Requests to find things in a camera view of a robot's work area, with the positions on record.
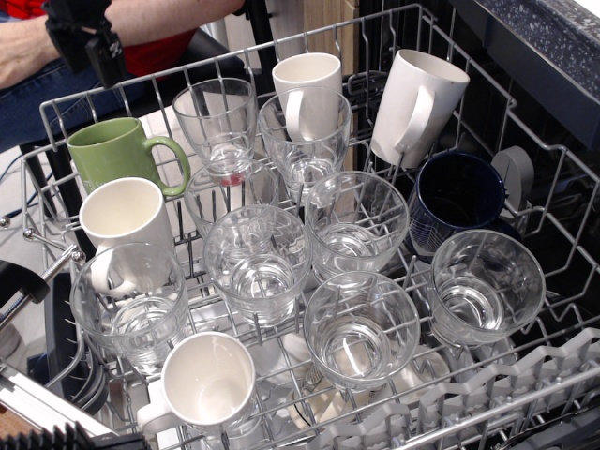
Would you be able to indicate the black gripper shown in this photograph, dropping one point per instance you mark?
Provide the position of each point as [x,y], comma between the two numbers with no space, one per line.
[67,21]

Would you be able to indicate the green ceramic mug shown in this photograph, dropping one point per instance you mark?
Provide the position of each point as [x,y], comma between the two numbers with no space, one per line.
[118,148]

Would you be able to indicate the person forearm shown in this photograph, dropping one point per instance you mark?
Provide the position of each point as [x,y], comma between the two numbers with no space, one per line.
[26,46]

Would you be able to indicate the white mug left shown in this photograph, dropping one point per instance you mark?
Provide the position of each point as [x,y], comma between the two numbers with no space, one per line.
[127,220]

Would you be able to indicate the white mug back centre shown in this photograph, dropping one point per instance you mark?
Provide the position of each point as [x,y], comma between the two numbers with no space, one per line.
[308,86]

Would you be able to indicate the tall white mug right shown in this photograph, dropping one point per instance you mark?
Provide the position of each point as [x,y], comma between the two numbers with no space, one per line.
[420,95]

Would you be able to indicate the white mug front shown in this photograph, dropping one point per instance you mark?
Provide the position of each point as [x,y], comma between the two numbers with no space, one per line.
[207,382]

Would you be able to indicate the dark blue mug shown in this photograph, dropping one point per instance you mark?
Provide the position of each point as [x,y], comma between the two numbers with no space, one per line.
[452,193]

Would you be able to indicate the clear glass back left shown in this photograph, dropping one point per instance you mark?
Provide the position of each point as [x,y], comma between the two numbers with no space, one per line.
[219,119]

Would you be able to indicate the clear glass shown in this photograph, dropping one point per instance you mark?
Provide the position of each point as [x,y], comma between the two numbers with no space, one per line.
[303,164]
[361,329]
[131,301]
[357,222]
[483,287]
[258,258]
[222,186]
[219,119]

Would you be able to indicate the clear glass middle left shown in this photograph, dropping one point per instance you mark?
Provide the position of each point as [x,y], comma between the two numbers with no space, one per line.
[222,186]

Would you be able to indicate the clear glass back centre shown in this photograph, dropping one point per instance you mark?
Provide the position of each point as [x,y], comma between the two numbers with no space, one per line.
[303,164]

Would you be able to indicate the black clamp with metal screw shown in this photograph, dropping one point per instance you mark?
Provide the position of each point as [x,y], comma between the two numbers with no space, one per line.
[31,286]

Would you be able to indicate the clear glass front left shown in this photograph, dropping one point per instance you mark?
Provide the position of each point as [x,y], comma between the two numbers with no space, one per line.
[131,301]

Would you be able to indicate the clear glass centre right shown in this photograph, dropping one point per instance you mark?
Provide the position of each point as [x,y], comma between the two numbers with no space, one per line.
[357,222]

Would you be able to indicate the clear glass front centre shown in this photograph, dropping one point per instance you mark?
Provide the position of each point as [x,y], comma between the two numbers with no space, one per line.
[361,329]

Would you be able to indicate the grey plastic rack clip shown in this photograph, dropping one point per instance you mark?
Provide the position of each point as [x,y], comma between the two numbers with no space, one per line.
[516,169]

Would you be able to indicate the speckled dark countertop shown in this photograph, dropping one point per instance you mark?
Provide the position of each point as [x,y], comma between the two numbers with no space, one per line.
[565,32]

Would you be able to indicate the grey plastic tine row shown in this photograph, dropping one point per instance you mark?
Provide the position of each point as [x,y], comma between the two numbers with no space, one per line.
[451,415]

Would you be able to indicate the grey wire dishwasher rack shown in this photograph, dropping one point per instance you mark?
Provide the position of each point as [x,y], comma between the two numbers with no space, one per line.
[559,223]

